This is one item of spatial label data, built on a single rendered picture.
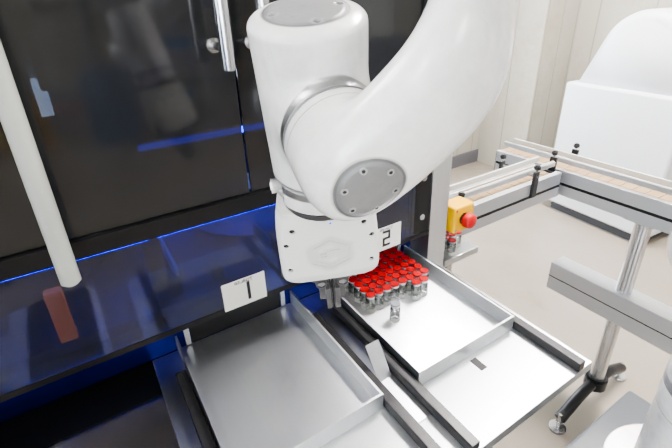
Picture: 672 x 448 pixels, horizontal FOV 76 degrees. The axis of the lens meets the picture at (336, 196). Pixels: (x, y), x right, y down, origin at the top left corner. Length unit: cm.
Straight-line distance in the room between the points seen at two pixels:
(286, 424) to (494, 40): 68
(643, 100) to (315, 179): 297
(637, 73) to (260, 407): 288
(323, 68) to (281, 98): 4
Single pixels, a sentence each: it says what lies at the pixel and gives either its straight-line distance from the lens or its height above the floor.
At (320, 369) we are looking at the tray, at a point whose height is 88.
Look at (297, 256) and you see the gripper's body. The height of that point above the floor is 129.
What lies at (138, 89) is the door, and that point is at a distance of 68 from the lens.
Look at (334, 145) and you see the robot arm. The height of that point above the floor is 144.
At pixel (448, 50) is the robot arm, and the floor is 149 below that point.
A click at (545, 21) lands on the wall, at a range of 394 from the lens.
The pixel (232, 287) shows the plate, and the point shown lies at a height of 104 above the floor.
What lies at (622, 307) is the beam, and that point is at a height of 51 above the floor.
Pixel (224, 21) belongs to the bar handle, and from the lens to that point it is 63.
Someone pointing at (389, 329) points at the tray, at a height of 88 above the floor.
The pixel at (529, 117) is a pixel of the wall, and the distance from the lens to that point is 406.
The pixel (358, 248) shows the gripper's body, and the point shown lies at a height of 129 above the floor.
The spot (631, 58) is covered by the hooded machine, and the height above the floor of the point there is 113.
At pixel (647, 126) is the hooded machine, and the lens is 317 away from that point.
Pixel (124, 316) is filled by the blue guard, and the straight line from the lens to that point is 80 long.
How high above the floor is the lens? 152
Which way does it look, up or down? 25 degrees down
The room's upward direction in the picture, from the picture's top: 2 degrees counter-clockwise
